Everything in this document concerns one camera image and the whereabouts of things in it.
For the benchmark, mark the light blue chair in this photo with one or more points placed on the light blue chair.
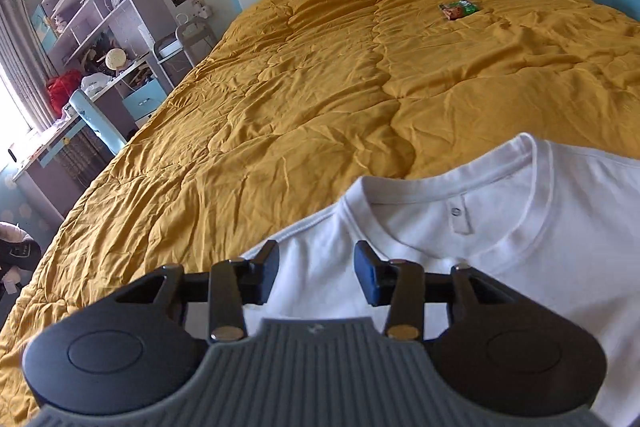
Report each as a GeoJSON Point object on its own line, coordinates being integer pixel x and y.
{"type": "Point", "coordinates": [95, 117]}

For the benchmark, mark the grey rolling cart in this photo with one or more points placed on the grey rolling cart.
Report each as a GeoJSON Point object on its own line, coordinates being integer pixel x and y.
{"type": "Point", "coordinates": [182, 44]}

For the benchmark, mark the white desk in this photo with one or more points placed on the white desk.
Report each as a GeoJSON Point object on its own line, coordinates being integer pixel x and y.
{"type": "Point", "coordinates": [45, 157]}

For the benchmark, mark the white wall socket plug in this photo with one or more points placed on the white wall socket plug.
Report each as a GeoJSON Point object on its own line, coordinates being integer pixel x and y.
{"type": "Point", "coordinates": [202, 8]}

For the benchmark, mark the small green snack packet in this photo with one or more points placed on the small green snack packet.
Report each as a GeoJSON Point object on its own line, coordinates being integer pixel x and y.
{"type": "Point", "coordinates": [459, 9]}

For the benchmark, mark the grey curtain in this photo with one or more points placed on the grey curtain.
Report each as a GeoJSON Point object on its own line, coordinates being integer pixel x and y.
{"type": "Point", "coordinates": [20, 37]}

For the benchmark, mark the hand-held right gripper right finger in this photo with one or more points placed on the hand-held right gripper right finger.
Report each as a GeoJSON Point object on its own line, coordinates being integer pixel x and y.
{"type": "Point", "coordinates": [364, 276]}

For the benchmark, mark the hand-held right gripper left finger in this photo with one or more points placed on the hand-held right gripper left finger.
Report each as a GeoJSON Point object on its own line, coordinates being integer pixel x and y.
{"type": "Point", "coordinates": [268, 268]}

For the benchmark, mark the white t-shirt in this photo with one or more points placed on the white t-shirt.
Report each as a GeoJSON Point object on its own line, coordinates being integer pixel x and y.
{"type": "Point", "coordinates": [505, 287]}

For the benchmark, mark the red bag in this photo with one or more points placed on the red bag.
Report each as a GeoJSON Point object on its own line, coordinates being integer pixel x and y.
{"type": "Point", "coordinates": [62, 89]}

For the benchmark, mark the mustard yellow blanket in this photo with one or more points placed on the mustard yellow blanket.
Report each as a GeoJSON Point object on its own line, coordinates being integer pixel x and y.
{"type": "Point", "coordinates": [300, 82]}

